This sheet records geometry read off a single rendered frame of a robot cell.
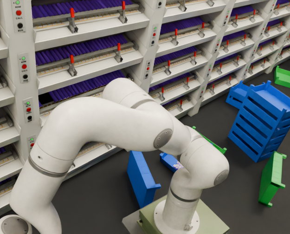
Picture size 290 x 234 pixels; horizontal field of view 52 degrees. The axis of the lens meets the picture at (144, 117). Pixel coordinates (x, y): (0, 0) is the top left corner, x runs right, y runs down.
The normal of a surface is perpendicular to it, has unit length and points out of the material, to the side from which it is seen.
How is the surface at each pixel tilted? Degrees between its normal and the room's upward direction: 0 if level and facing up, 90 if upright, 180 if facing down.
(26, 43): 90
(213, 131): 0
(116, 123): 62
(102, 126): 74
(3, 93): 21
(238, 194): 0
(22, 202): 68
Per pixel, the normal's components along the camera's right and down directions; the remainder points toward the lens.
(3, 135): 0.39, -0.55
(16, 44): 0.69, 0.52
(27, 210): 0.15, 0.41
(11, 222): 0.49, -0.80
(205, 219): 0.13, -0.80
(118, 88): -0.29, -0.61
